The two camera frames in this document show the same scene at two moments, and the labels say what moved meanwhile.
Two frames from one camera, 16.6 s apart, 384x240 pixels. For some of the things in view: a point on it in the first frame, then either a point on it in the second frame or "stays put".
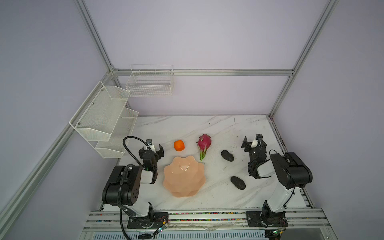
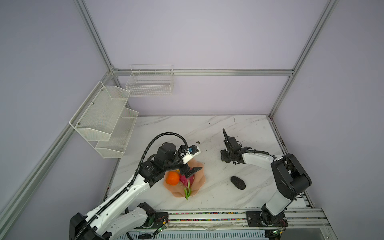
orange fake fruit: [179, 145] to [172, 178]
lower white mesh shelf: [116, 146] stays put
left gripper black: [140, 152] to [183, 171]
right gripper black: [246, 145] to [223, 153]
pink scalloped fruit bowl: [184, 176] stays put
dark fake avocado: [227, 155] stays put
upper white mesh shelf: [97, 116] stays put
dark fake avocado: [238, 182] stays put
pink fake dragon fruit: [204, 143] to [187, 183]
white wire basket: [150, 80] stays put
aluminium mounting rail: [99, 220] stays put
